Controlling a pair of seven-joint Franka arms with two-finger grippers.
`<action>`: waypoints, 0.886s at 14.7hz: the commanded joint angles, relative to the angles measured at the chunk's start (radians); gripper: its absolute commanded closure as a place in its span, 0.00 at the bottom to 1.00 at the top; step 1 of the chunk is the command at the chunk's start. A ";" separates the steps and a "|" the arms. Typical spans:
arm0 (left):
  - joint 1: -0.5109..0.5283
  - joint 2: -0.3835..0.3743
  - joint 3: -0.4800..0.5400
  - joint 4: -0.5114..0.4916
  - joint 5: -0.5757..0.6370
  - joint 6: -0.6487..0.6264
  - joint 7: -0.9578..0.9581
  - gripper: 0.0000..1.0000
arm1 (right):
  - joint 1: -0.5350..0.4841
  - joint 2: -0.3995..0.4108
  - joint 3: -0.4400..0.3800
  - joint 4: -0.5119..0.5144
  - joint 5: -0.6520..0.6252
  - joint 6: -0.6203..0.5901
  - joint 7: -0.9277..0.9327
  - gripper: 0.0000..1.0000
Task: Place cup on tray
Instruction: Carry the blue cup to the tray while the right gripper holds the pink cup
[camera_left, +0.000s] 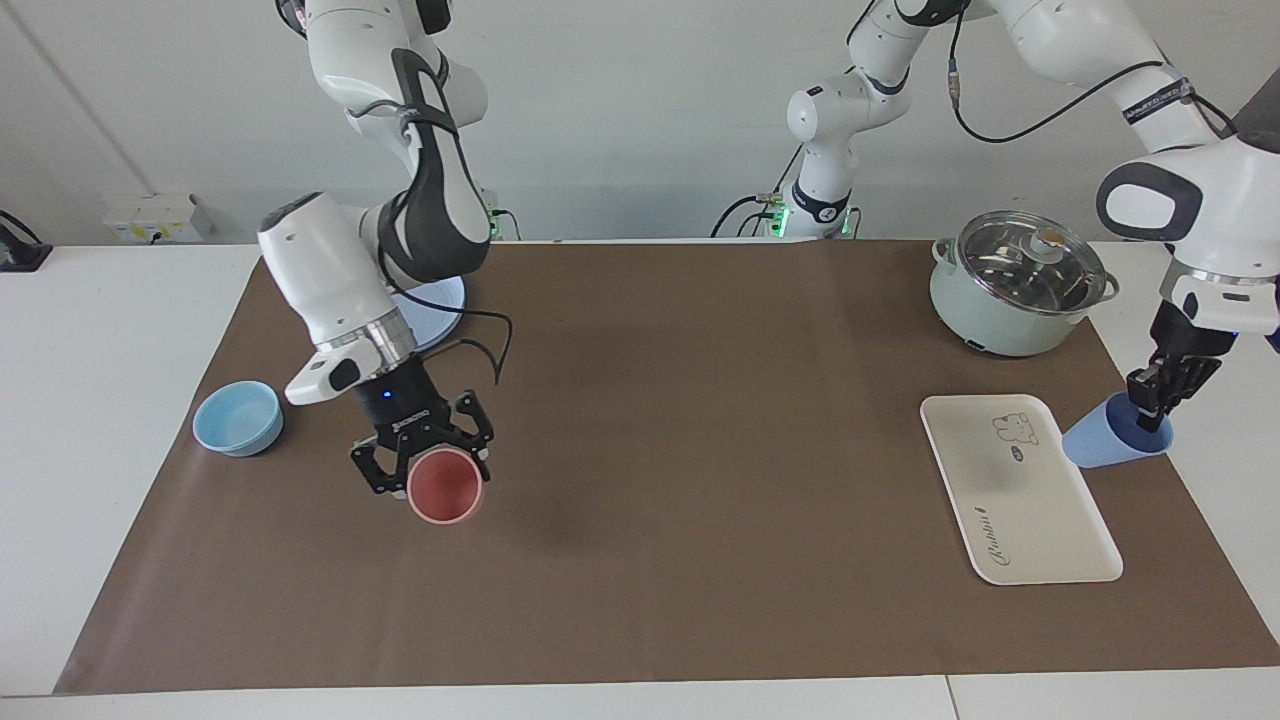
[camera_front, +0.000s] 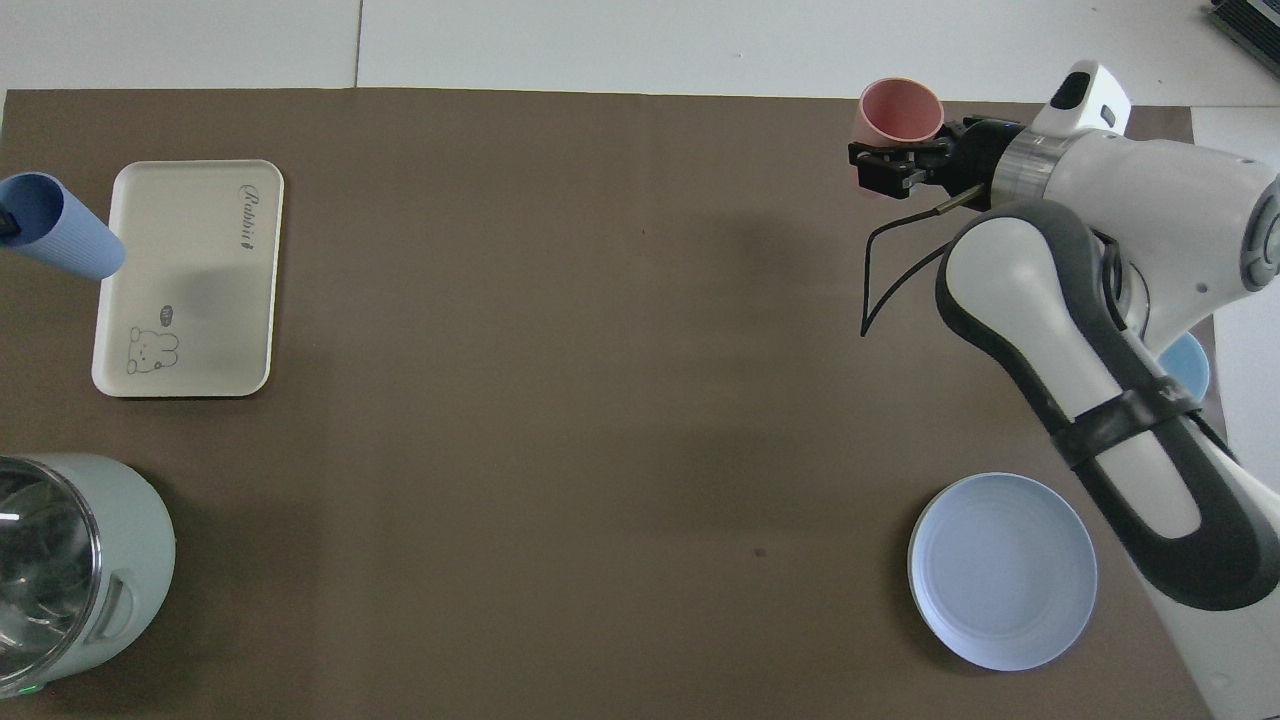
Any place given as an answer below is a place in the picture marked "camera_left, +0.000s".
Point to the brown paper table mat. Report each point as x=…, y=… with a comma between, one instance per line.
x=700, y=480

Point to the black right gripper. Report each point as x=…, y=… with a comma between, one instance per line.
x=405, y=410

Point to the blue plastic cup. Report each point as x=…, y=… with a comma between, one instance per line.
x=1095, y=445

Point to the pink plastic cup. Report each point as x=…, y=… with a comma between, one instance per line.
x=445, y=488

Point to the pale green electric pot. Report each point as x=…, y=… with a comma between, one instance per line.
x=985, y=320

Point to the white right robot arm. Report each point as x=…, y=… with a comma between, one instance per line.
x=330, y=280

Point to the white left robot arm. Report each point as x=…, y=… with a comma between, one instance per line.
x=1180, y=190

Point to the pale blue round plate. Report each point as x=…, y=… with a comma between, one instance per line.
x=440, y=305

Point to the white wall socket box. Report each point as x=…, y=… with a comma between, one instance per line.
x=150, y=215

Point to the glass pot lid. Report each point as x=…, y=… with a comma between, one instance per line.
x=1020, y=265

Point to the light blue bowl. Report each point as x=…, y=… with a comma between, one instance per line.
x=238, y=420

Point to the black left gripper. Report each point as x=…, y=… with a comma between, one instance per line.
x=1190, y=345

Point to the black desk object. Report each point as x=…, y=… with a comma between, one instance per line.
x=20, y=250

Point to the cream rabbit print tray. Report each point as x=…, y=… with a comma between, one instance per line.
x=1020, y=500

